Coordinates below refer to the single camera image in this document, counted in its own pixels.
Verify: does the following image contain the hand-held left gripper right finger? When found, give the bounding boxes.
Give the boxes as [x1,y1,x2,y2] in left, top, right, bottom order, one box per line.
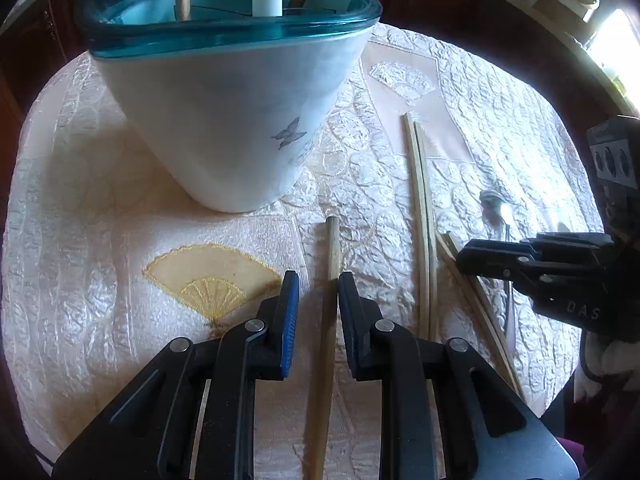
[337,271,581,480]

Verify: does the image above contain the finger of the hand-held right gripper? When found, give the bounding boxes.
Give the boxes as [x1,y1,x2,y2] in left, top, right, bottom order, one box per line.
[456,239,551,281]
[537,231,616,253]

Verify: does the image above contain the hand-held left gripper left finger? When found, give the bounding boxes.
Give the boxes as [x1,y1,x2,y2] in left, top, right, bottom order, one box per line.
[50,270,301,480]

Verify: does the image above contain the metal spoon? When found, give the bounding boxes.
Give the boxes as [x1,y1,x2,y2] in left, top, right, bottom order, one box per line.
[479,189,518,348]

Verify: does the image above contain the pair of wooden chopsticks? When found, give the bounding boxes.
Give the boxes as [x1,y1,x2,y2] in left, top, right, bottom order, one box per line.
[403,113,431,338]

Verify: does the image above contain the white utensil holder teal rim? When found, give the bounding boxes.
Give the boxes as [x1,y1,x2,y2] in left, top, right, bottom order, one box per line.
[75,0,383,213]

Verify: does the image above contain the person's right forearm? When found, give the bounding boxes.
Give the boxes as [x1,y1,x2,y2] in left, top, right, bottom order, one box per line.
[575,332,632,402]

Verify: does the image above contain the bright window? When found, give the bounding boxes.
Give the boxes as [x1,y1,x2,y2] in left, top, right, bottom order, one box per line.
[592,7,633,96]

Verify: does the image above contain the cream quilted tablecloth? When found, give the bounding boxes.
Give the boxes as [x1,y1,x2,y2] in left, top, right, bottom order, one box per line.
[0,22,606,480]

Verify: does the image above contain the wooden base kitchen cabinets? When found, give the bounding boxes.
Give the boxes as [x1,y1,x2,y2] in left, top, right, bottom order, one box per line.
[0,0,640,126]

